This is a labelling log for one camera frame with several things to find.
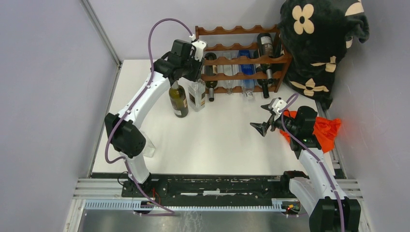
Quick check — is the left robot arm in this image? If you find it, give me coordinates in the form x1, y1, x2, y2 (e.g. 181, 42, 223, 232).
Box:
104, 39, 207, 197

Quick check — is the black floral blanket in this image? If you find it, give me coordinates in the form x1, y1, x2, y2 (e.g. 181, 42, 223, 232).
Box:
278, 0, 369, 110

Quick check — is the blue square bottle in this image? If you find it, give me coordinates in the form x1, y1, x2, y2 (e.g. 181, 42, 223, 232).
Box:
237, 50, 255, 100

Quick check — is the orange cloth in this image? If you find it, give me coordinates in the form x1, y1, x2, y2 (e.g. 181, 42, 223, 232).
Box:
279, 106, 341, 154

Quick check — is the green wine bottle front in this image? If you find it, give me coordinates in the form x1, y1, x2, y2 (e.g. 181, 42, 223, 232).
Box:
204, 52, 218, 102

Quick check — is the green wine bottle white label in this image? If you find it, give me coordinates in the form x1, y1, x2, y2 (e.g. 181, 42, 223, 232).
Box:
253, 50, 270, 99

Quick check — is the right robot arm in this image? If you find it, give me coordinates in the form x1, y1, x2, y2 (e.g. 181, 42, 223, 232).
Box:
251, 98, 361, 232

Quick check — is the clear empty lying bottle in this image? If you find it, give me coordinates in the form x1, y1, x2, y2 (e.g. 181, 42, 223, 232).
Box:
141, 131, 156, 158

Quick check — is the brown wooden wine rack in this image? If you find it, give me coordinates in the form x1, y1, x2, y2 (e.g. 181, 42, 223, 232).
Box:
195, 25, 293, 92

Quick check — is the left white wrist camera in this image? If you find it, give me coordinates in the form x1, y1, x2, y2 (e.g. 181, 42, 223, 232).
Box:
190, 34, 208, 61

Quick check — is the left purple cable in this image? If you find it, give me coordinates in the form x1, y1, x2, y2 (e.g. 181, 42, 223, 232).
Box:
105, 18, 194, 217

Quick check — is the clear bottle black cap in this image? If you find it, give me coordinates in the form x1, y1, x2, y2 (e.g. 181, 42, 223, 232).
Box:
188, 79, 206, 112

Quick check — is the black mounting rail base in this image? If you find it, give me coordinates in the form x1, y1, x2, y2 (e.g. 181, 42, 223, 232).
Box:
91, 171, 302, 215

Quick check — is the small clear glass bottle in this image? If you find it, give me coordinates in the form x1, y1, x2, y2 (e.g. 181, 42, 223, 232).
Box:
222, 52, 236, 94

